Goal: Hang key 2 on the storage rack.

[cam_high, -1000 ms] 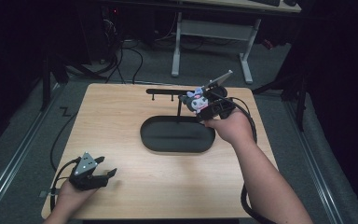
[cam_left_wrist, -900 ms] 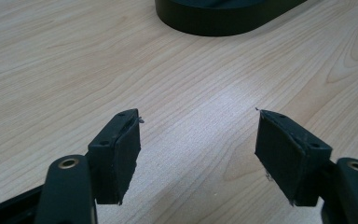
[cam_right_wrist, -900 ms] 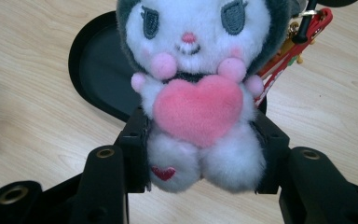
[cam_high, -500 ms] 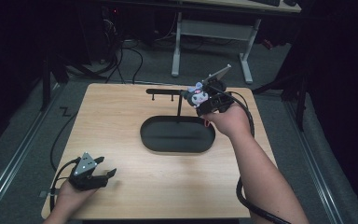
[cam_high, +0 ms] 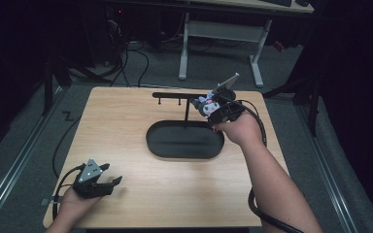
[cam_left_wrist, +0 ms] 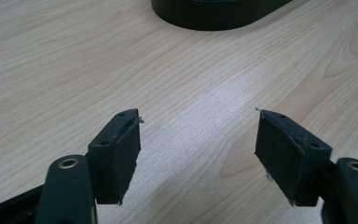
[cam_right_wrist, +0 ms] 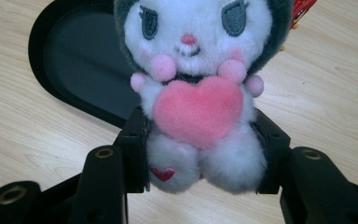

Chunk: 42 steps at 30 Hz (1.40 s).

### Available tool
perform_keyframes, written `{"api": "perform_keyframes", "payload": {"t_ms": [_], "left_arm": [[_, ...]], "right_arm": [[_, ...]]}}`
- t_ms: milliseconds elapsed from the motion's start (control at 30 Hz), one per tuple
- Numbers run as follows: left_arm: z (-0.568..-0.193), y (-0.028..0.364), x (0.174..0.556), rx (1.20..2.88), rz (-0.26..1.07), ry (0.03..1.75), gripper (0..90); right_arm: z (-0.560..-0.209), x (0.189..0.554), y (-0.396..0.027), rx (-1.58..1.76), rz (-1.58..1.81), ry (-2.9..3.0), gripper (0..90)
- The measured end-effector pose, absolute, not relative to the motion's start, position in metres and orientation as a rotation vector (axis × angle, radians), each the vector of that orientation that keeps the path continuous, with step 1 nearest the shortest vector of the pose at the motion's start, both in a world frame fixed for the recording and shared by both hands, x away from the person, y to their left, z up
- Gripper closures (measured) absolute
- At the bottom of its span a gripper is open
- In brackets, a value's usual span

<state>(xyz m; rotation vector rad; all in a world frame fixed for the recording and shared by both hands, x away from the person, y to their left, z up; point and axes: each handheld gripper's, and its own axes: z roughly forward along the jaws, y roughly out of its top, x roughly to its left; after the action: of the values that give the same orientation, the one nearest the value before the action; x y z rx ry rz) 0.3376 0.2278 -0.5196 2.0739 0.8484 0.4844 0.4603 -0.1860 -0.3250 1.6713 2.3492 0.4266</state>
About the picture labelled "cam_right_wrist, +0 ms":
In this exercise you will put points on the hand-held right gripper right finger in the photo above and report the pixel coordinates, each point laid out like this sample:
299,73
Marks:
289,174

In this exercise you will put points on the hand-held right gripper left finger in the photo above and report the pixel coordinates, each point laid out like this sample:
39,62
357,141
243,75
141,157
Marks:
118,168

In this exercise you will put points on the black oval tray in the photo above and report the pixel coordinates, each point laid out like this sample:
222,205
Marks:
84,65

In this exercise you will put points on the white plush toy with heart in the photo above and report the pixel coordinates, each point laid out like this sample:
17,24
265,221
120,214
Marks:
199,93

